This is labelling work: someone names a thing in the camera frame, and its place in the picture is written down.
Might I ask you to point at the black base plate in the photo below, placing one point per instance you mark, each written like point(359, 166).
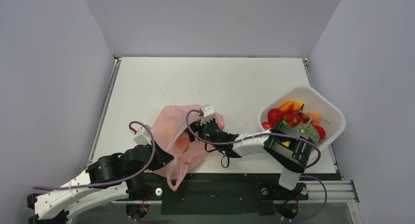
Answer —
point(217, 194)

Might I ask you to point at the yellow fake fruit in bag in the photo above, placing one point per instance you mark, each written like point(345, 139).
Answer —
point(170, 127)

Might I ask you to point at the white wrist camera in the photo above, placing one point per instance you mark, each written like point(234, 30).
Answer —
point(207, 112)
point(141, 136)

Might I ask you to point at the red fake tomato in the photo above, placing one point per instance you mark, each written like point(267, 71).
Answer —
point(275, 115)

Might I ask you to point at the red fake fruit right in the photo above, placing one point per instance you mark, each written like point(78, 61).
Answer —
point(321, 131)

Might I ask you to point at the pink plastic bag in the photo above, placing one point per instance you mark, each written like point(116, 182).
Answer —
point(176, 170)

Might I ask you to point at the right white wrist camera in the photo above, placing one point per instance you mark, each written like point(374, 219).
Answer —
point(207, 112)

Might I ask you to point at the yellow fake bell pepper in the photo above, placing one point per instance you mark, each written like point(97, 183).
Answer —
point(297, 106)

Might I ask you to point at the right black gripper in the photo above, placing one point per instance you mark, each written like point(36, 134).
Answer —
point(195, 128)

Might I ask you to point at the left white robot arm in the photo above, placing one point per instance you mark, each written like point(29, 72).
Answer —
point(110, 178)

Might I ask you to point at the white plastic basket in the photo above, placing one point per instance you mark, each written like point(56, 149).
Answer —
point(317, 110)

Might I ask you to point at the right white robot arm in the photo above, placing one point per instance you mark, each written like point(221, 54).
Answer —
point(289, 147)

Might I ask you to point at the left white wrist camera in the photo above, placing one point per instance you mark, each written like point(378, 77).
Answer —
point(141, 136)

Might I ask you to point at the orange fake mango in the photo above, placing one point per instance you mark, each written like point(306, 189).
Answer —
point(287, 106)

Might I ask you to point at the orange fake fruit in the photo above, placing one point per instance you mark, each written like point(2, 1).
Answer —
point(315, 118)

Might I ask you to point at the red fake cherry bunch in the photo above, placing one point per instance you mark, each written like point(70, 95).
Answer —
point(293, 118)

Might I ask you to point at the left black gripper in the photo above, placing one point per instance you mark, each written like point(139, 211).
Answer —
point(162, 158)

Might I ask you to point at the green fake melon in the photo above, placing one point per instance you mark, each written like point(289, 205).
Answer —
point(308, 131)

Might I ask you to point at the fake fruit with green leaf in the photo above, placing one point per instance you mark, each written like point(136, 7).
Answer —
point(183, 143)

